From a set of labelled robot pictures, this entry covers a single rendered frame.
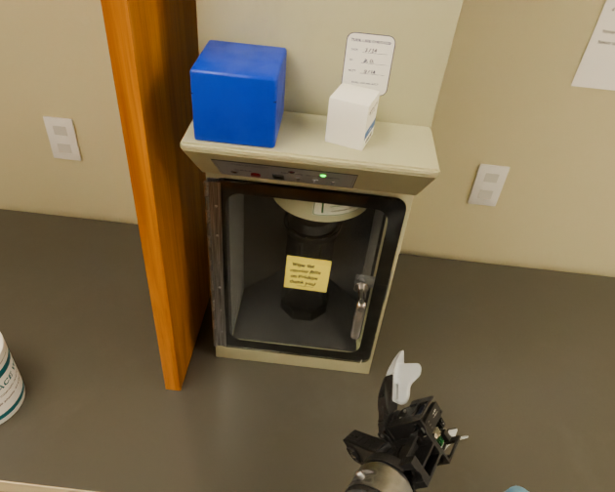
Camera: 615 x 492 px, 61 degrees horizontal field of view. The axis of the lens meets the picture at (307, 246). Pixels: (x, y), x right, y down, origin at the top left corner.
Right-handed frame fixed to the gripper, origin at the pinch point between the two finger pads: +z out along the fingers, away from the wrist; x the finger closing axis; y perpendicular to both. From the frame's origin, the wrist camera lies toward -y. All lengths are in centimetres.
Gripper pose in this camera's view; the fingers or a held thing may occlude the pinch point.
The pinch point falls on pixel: (426, 389)
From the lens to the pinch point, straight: 87.9
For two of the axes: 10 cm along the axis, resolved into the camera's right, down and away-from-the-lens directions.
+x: -5.7, -8.2, -0.5
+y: 6.5, -4.1, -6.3
